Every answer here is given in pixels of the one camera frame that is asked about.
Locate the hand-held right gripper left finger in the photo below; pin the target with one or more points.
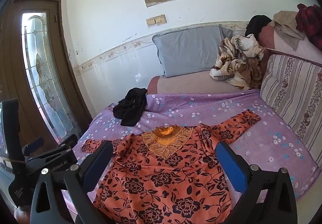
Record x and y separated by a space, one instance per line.
98 163

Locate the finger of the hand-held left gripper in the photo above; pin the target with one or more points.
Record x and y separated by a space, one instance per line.
35 145
68 141

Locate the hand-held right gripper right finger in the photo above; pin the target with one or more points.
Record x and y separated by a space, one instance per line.
231 163

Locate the orange black floral shirt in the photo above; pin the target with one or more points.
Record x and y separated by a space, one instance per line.
163 176

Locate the purple floral bedsheet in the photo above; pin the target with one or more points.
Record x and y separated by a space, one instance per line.
251 143

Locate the black cloth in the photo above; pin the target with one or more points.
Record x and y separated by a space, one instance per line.
130 108

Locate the wooden door with patterned glass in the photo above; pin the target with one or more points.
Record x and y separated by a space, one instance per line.
10 63

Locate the pink brown mattress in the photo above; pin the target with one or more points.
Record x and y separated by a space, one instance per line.
188 84

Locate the striped floral cushion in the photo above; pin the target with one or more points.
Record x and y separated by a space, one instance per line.
291 93

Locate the cream brown floral blanket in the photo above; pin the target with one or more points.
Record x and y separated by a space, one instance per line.
234 63

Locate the grey pillow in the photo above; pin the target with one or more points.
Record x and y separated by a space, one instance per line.
188 50

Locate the pink sofa backrest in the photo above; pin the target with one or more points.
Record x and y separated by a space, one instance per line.
284 45

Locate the black garment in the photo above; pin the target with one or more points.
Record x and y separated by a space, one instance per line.
259 24

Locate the beige cloth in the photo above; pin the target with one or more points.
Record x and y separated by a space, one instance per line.
286 25

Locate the red plaid garment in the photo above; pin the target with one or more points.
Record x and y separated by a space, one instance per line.
309 20

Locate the beige wall switch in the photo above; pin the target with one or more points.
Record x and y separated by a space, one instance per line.
161 19
151 22

